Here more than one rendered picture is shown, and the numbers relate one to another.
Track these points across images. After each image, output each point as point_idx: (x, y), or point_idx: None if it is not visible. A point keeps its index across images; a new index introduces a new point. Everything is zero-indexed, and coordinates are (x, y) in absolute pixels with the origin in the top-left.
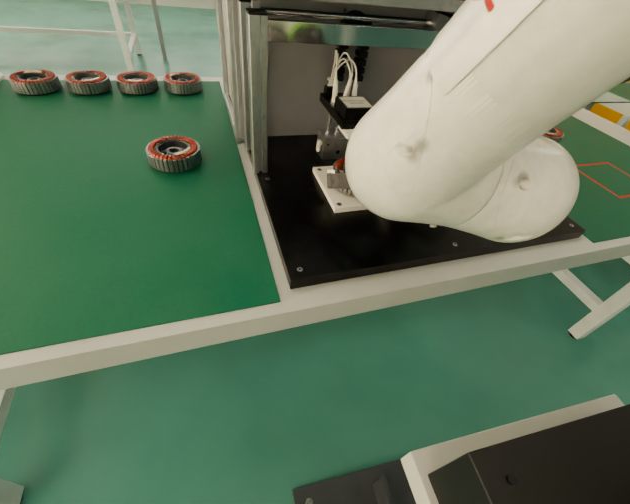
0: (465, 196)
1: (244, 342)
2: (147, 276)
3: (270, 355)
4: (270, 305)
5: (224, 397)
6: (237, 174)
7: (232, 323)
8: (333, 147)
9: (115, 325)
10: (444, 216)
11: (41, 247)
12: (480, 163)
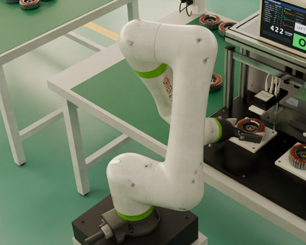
0: (167, 117)
1: (213, 220)
2: (149, 116)
3: (217, 237)
4: (164, 145)
5: None
6: (221, 103)
7: (150, 141)
8: (265, 113)
9: (129, 121)
10: (167, 121)
11: (139, 92)
12: (158, 107)
